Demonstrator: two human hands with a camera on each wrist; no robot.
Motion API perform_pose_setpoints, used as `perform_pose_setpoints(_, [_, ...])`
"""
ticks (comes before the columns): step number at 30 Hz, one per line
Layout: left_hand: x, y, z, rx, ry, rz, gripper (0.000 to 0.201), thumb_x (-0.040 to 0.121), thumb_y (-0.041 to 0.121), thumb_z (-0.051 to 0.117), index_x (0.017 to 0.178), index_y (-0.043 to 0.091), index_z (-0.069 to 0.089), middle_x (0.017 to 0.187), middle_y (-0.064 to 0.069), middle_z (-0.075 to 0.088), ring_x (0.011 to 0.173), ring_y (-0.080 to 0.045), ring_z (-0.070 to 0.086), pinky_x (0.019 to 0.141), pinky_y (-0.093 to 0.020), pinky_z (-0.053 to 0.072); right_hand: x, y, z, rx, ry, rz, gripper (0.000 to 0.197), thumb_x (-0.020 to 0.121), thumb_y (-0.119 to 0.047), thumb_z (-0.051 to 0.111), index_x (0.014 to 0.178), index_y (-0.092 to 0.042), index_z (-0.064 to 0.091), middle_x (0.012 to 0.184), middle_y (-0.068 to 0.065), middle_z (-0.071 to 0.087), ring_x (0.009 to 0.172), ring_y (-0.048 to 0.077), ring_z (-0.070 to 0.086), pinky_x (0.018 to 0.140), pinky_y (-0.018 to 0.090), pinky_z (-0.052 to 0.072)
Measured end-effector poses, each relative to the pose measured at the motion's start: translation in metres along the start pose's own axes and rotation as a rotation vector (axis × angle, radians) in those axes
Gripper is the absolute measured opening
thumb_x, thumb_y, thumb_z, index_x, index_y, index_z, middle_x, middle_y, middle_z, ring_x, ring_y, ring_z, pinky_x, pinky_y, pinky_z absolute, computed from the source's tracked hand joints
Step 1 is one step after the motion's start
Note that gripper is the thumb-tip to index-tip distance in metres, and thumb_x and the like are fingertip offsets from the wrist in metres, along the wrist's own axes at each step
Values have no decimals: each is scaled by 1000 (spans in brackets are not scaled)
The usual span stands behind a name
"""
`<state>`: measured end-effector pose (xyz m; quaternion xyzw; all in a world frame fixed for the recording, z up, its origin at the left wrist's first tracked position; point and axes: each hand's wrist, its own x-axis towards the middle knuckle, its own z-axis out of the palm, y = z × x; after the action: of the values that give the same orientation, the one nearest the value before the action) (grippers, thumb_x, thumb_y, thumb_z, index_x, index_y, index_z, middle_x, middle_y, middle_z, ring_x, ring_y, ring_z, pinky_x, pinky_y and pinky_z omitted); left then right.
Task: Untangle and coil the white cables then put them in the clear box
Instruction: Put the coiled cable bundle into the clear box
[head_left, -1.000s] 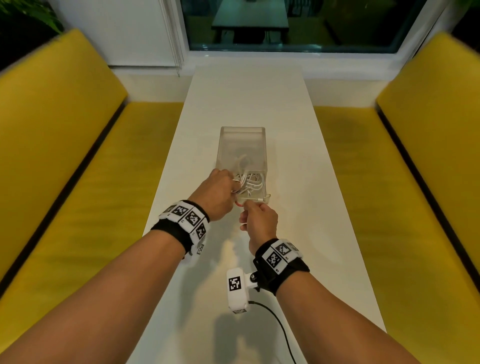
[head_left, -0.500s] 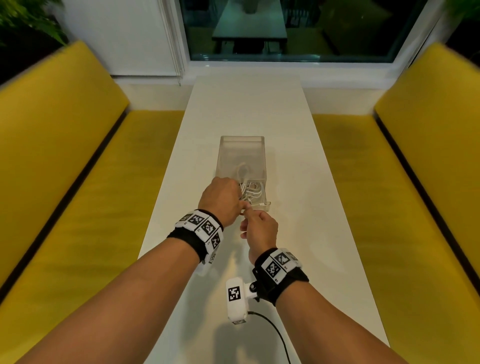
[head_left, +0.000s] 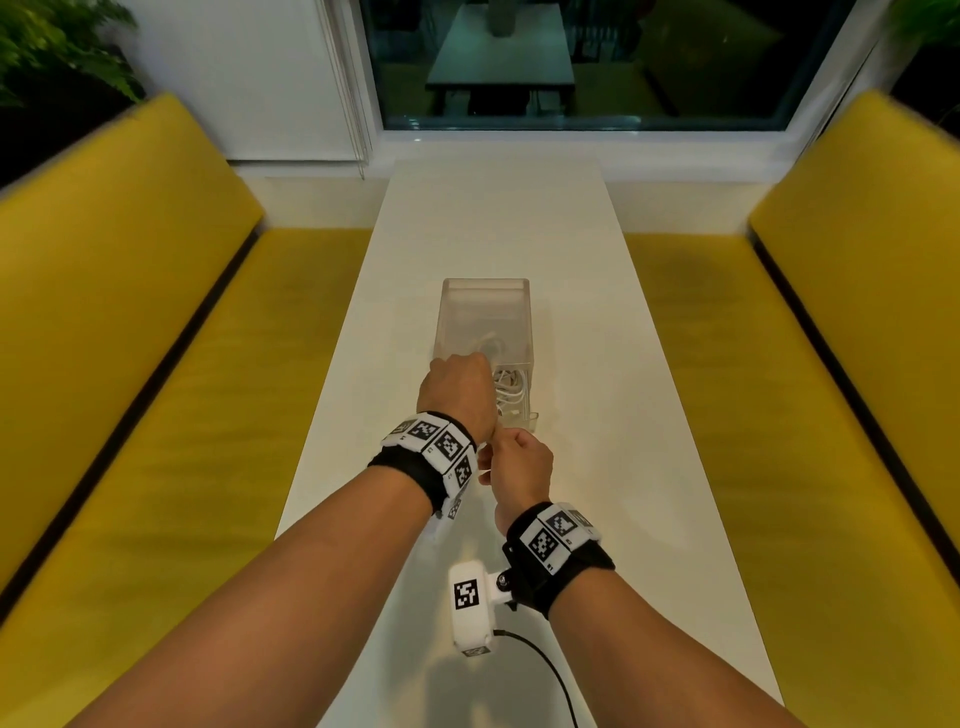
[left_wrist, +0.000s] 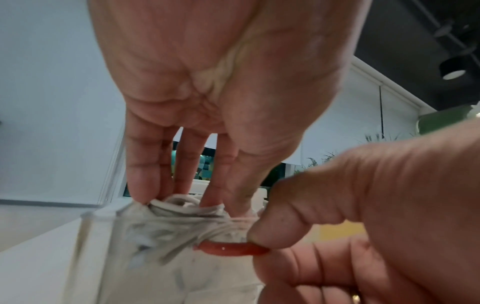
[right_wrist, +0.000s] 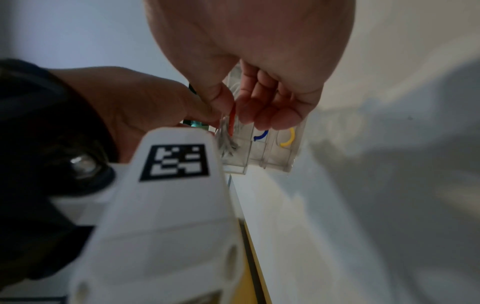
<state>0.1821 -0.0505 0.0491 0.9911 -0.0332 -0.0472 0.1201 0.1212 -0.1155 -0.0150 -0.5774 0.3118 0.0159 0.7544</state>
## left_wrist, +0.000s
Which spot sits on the green plant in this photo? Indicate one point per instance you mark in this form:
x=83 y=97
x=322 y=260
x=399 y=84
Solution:
x=322 y=161

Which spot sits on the person's left hand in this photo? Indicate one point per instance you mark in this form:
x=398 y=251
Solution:
x=225 y=74

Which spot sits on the translucent plastic drawer box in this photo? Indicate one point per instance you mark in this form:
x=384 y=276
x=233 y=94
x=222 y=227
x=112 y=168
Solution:
x=150 y=282

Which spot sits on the black pendant lamp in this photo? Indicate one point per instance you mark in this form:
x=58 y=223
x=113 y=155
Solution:
x=452 y=68

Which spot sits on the glass window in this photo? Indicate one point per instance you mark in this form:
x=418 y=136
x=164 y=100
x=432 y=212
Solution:
x=204 y=166

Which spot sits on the white roller blind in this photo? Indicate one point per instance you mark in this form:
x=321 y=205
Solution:
x=360 y=118

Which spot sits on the yellow bench right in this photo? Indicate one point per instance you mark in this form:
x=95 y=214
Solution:
x=337 y=230

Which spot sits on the white table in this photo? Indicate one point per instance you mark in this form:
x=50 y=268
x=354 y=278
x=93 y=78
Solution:
x=37 y=261

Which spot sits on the person's right hand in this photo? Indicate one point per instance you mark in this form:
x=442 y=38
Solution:
x=393 y=207

